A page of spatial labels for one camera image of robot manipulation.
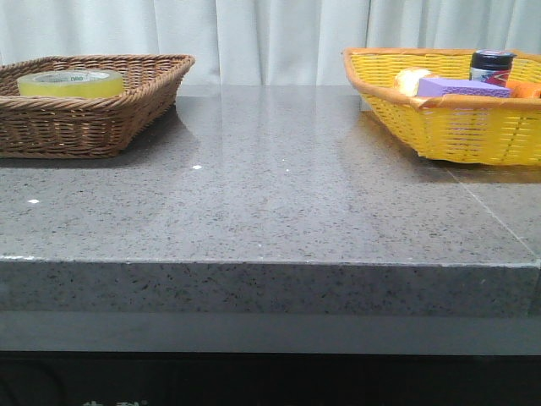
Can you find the yellow tape roll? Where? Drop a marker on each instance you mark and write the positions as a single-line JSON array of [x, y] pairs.
[[85, 83]]

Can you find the white curtain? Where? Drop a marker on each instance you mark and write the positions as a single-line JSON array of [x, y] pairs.
[[261, 42]]

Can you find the round onion-like toy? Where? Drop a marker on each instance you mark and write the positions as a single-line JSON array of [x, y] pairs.
[[407, 80]]

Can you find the purple sponge block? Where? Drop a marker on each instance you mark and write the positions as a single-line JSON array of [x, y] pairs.
[[437, 86]]

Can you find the yellow wicker basket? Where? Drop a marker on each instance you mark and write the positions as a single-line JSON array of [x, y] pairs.
[[455, 128]]

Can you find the brown wicker basket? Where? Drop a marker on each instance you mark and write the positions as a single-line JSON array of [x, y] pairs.
[[71, 127]]

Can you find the dark capped can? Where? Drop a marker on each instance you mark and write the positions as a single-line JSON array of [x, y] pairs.
[[491, 66]]

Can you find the orange toy carrot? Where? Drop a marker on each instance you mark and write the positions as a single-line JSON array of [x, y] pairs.
[[524, 89]]

